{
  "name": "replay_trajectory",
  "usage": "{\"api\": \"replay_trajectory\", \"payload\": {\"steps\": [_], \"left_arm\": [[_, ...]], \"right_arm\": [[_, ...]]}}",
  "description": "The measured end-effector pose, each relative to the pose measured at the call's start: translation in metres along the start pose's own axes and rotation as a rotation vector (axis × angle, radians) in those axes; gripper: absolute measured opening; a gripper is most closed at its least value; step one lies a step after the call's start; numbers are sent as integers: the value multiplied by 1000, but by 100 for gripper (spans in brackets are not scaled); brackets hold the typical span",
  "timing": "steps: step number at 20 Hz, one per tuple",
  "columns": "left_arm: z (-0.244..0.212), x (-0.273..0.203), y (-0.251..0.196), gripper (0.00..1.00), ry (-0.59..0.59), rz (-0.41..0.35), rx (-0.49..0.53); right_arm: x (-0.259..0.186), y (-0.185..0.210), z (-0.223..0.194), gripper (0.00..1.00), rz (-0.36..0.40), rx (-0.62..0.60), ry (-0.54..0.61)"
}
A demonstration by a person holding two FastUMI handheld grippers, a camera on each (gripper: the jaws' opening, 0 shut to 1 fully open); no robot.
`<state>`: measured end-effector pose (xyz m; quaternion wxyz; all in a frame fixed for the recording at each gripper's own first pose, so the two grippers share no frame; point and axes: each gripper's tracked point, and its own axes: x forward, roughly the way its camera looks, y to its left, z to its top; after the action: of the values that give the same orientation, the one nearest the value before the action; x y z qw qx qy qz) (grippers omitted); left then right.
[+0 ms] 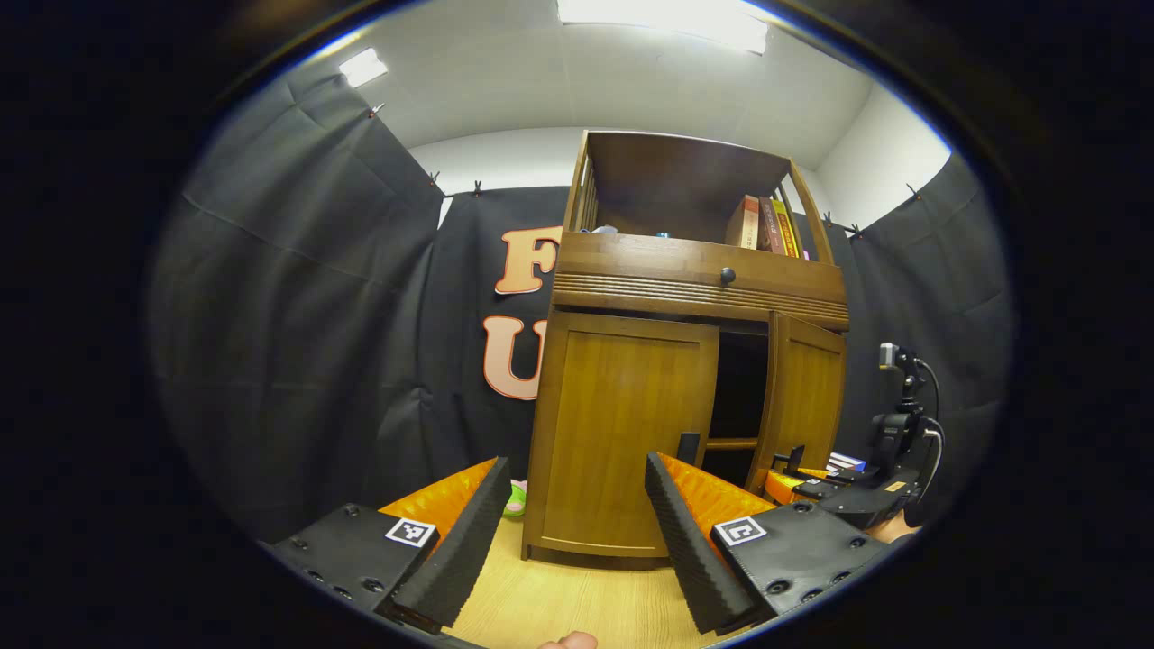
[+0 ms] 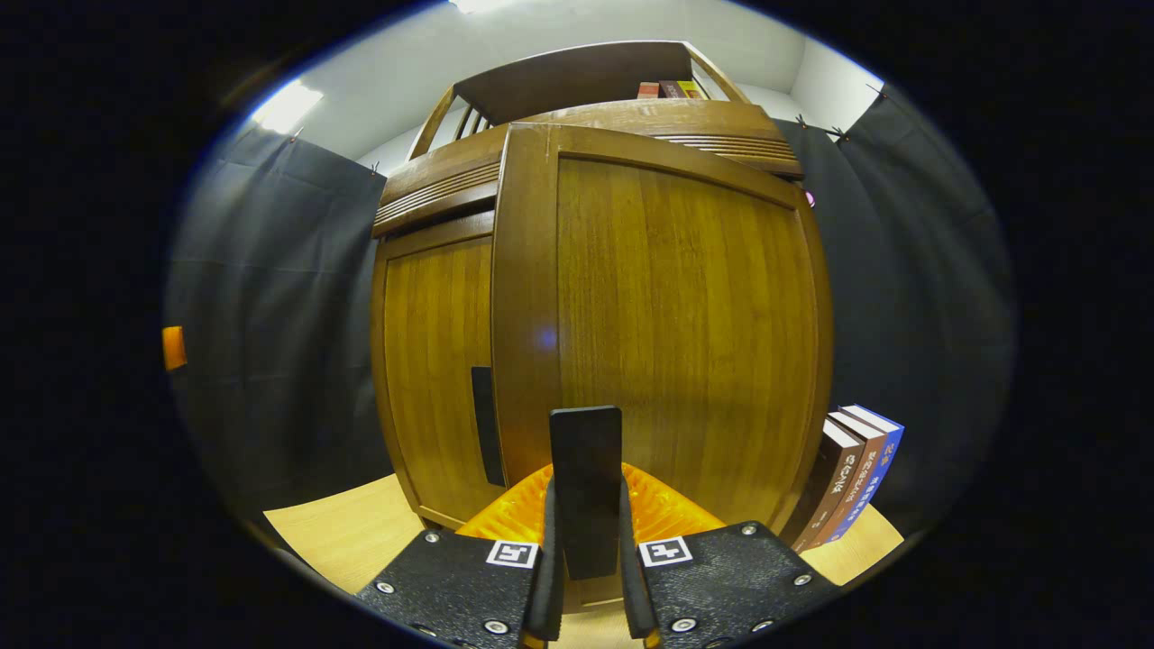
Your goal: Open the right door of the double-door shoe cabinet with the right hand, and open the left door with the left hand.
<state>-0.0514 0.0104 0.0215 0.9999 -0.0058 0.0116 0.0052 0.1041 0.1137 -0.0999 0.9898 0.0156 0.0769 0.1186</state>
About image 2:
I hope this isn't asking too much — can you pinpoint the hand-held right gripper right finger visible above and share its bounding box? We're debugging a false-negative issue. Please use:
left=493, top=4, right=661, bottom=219
left=618, top=462, right=844, bottom=649

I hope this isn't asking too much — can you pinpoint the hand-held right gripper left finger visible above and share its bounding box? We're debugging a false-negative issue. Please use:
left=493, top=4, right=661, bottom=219
left=356, top=464, right=567, bottom=649

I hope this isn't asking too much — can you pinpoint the black door handle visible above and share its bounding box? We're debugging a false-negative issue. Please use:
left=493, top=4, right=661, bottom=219
left=471, top=365, right=506, bottom=488
left=550, top=406, right=623, bottom=580

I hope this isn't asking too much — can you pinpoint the wooden shoe cabinet door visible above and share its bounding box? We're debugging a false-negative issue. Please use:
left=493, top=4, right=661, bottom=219
left=371, top=212, right=506, bottom=528
left=491, top=122, right=835, bottom=551

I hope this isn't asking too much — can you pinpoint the wooden double-door shoe cabinet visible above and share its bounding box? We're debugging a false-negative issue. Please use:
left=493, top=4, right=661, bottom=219
left=370, top=41, right=808, bottom=533

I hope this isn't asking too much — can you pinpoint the wooden cabinet drawer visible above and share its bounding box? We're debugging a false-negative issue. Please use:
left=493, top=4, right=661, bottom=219
left=374, top=99, right=803, bottom=237

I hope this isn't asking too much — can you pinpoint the black backdrop cloth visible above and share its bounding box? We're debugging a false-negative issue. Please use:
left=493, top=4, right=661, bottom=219
left=164, top=86, right=1020, bottom=542

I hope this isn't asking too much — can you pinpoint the orange-brown book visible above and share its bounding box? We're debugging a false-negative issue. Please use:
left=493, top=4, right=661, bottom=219
left=811, top=410, right=889, bottom=546

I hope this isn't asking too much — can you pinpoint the blue book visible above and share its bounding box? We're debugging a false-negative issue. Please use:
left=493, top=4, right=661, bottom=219
left=825, top=405, right=905, bottom=542

